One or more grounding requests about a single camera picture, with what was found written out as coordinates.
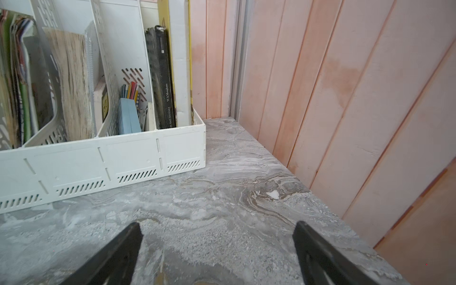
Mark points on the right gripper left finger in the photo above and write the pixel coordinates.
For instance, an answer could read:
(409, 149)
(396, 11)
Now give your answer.
(114, 264)

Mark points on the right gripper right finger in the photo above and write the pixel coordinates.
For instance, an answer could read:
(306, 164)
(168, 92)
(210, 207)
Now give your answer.
(323, 264)

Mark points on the white file organizer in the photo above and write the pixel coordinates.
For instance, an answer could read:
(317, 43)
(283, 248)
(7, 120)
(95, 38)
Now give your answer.
(51, 167)

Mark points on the light blue booklet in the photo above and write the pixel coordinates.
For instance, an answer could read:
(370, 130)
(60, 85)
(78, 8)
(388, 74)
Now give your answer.
(128, 117)

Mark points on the illustrated children's book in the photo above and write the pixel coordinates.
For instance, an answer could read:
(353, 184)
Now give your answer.
(18, 102)

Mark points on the wood pattern notebook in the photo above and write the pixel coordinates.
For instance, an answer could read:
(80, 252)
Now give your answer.
(69, 52)

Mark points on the black spine book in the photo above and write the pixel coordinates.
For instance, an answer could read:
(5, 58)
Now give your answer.
(159, 63)

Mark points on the yellow cover book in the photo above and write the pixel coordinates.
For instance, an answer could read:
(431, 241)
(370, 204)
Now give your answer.
(175, 17)

